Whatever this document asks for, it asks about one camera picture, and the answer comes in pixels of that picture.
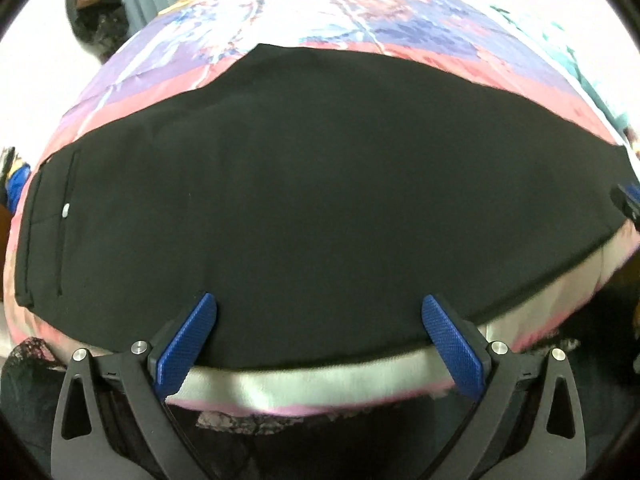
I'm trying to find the black pants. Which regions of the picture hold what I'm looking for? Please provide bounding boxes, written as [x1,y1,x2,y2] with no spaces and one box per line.
[14,43,632,368]

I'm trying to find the colourful clothes pile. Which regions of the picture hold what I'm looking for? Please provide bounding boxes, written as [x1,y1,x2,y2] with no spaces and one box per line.
[0,146,32,211]

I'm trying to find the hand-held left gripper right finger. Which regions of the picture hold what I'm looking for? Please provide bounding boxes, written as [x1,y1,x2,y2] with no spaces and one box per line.
[421,294,593,480]

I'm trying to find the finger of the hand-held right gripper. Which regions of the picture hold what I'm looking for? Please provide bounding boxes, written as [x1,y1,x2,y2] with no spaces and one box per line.
[611,183,640,226]

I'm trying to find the colourful patchwork bedspread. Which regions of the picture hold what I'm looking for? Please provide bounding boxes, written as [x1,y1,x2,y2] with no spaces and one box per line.
[2,0,640,416]

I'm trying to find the dark hanging clothes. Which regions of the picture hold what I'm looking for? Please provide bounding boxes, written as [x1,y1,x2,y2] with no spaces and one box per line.
[65,0,132,63]

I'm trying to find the person's dark clothing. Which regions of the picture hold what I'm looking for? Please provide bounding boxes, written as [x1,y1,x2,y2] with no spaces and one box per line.
[0,337,640,480]

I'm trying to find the teal floral blanket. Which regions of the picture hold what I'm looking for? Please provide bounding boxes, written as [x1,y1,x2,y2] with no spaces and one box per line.
[492,5,633,136]

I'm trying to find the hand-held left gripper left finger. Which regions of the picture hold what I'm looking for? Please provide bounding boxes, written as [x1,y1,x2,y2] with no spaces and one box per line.
[50,291,219,480]

